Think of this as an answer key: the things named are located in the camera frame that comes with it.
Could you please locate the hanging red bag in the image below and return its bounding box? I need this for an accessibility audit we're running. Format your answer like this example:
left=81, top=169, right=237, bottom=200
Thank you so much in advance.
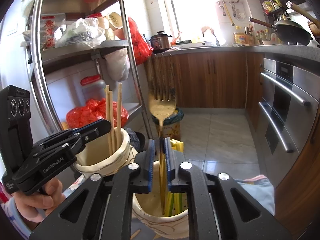
left=128, top=17, right=153, bottom=65

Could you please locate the gold fork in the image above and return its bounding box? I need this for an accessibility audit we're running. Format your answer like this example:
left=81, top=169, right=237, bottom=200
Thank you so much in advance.
left=146, top=57, right=176, bottom=215

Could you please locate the trash bin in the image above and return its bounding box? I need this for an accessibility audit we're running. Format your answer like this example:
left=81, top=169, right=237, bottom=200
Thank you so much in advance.
left=163, top=107, right=184, bottom=141

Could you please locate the blue cartoon tablecloth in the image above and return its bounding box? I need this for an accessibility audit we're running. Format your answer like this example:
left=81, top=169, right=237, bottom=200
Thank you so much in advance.
left=62, top=174, right=276, bottom=240

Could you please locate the white ceramic utensil holder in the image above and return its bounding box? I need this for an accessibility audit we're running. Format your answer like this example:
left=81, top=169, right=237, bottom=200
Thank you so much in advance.
left=73, top=128, right=189, bottom=239

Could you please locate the person's left hand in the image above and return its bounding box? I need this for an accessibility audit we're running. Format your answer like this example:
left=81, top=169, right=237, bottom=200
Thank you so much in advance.
left=12, top=178, right=65, bottom=223

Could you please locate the stainless steel oven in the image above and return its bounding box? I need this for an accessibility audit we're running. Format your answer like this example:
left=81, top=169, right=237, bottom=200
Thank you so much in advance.
left=257, top=59, right=319, bottom=187

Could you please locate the metal shelf rack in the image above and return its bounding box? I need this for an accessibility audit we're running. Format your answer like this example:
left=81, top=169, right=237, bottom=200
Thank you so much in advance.
left=30, top=0, right=152, bottom=138

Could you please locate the black wok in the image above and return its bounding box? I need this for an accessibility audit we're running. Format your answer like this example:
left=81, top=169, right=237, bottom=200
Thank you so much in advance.
left=248, top=17, right=311, bottom=46

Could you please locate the wooden chopstick one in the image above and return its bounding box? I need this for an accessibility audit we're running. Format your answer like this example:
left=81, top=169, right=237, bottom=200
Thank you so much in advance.
left=105, top=85, right=113, bottom=156

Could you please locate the yellow tulip plastic spoon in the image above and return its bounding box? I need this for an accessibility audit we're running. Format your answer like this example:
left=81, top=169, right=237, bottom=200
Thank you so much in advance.
left=164, top=139, right=184, bottom=217

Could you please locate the rice cooker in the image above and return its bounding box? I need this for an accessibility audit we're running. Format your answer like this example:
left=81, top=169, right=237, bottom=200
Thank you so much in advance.
left=150, top=31, right=172, bottom=54

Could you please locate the red plastic bag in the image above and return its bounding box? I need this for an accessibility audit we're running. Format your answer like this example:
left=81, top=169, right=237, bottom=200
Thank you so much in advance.
left=66, top=99, right=129, bottom=128

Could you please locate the wooden chopstick four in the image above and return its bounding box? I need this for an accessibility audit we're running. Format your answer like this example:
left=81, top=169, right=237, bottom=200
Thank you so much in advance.
left=130, top=229, right=140, bottom=240

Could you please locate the wooden chopstick two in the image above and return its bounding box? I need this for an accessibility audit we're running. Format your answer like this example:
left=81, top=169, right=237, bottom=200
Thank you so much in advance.
left=108, top=90, right=115, bottom=154

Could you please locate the white hanging bag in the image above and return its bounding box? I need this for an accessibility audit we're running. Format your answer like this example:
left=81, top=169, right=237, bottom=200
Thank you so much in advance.
left=104, top=48, right=130, bottom=82

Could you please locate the wooden chopstick three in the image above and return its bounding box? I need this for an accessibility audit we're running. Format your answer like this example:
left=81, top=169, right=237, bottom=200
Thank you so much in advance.
left=116, top=82, right=122, bottom=149

